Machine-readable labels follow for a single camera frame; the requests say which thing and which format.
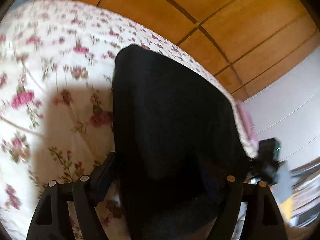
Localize black pants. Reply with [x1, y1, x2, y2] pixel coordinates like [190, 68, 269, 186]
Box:
[112, 44, 249, 239]

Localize wooden wardrobe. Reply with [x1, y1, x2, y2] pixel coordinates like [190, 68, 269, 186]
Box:
[27, 0, 320, 102]

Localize floral white bedspread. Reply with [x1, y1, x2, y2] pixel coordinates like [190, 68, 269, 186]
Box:
[0, 0, 258, 240]

